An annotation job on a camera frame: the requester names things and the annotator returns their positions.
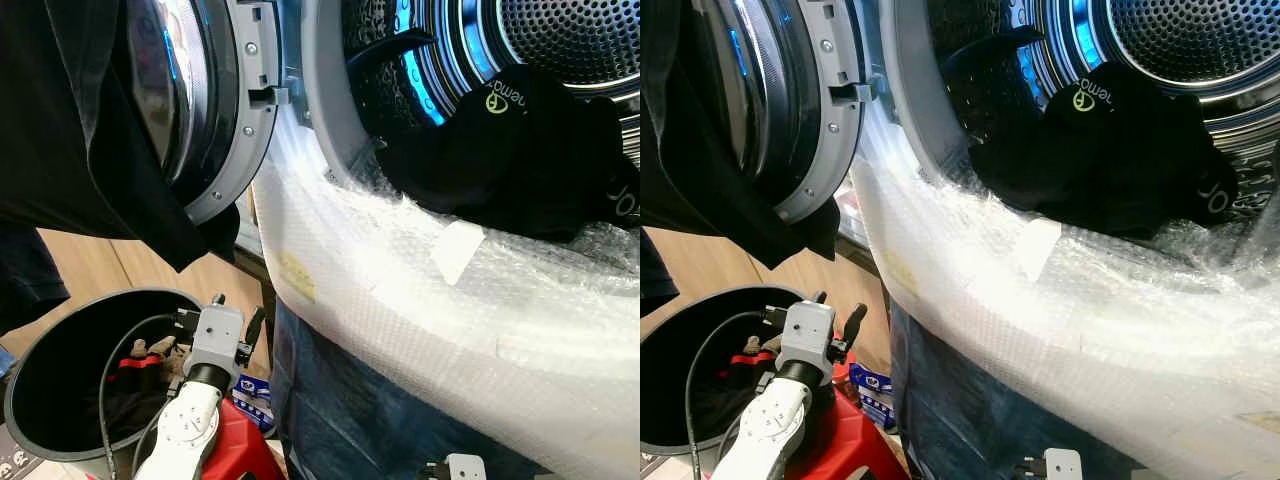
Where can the black garment with green logo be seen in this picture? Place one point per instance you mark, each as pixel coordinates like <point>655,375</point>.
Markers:
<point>1100,160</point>
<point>500,160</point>

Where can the white bubble-wrapped washing machine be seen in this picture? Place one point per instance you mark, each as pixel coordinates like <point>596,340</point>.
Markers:
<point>1040,320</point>
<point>420,320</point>

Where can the blue and white box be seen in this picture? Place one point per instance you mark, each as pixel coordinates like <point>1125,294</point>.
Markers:
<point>872,392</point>
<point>255,400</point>

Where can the brown garment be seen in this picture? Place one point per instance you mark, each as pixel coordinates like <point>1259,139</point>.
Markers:
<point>158,348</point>
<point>768,344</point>

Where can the red and black garment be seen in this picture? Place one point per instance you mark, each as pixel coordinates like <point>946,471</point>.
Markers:
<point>735,362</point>
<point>135,365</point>

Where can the blue protective film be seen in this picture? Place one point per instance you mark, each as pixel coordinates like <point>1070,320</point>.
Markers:
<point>350,410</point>
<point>960,420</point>

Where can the dark navy cloth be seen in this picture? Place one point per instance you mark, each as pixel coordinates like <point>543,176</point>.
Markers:
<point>25,280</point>
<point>655,275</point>

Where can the round grey washer door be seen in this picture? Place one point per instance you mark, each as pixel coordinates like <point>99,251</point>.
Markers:
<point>225,120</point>
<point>820,120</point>

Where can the black round laundry bin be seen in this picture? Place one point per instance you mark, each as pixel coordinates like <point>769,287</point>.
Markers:
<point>50,400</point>
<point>665,400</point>

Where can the white tape patch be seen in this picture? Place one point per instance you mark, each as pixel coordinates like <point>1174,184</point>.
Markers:
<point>1036,248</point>
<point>457,250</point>

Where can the plain black hanging garment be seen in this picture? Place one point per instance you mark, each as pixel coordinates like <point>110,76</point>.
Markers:
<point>680,130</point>
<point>60,120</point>

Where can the grey rubber door gasket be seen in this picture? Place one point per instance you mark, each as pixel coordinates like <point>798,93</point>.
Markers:
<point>905,80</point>
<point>322,80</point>

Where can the perforated steel washer drum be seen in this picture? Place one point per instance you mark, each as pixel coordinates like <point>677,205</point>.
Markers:
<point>1200,35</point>
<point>570,35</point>

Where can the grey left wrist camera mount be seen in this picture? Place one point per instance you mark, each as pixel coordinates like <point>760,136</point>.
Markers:
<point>217,335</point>
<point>810,332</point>

